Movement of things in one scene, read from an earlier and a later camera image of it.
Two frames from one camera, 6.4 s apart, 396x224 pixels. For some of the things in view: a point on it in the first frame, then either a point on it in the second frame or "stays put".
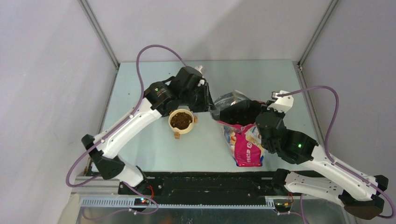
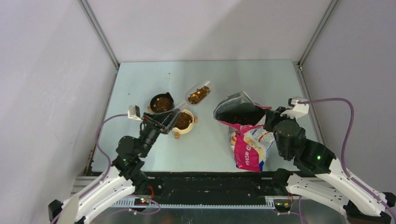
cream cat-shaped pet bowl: (181, 121) stays put
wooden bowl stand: (177, 135) stays put
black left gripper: (207, 103) to (163, 121)
